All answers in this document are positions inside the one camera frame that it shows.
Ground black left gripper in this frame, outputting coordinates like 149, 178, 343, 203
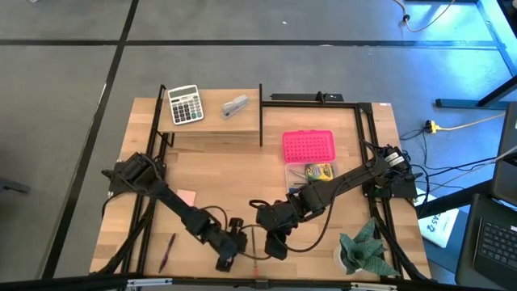
200, 217, 248, 272

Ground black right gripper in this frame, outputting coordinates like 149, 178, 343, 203
256, 200, 302, 261

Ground dark grey pencil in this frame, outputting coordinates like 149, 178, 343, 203
250, 226, 259, 278

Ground pink sticky note pad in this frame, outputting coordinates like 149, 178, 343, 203
175, 188, 198, 207

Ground pink lidded clear pencil box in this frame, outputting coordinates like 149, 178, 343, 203
282, 129, 339, 196

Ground potted green plant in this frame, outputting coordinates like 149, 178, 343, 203
332, 217, 401, 277

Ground wooden shelf with black legs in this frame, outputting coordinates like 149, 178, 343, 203
156, 83, 264, 149

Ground grey stapler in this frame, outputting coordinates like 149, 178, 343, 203
220, 94, 250, 120

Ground grey desk calculator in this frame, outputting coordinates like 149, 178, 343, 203
166, 84, 205, 126

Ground black laptop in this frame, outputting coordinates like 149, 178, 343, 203
454, 192, 517, 290

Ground grey floor object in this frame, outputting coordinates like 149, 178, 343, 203
0, 176, 32, 195

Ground dark grey monitor back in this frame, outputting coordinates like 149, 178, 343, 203
490, 103, 517, 207

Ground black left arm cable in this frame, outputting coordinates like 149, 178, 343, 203
201, 205, 272, 260

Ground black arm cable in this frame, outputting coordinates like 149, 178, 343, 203
201, 205, 272, 260
264, 189, 338, 255

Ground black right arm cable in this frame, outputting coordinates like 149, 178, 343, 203
264, 189, 338, 255

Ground silver frame bracket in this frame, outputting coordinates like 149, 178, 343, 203
350, 281, 399, 291
126, 277, 174, 289

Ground black metal table frame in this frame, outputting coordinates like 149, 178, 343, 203
90, 83, 435, 291

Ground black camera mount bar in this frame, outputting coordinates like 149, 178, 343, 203
269, 91, 345, 103

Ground black floor cables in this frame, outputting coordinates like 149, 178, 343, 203
399, 128, 517, 211

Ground yellow floor cord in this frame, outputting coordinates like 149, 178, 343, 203
438, 112, 506, 133

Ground black table leg frame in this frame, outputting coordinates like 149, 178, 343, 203
435, 0, 517, 110

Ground beige floor cord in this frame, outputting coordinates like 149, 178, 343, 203
393, 0, 457, 34

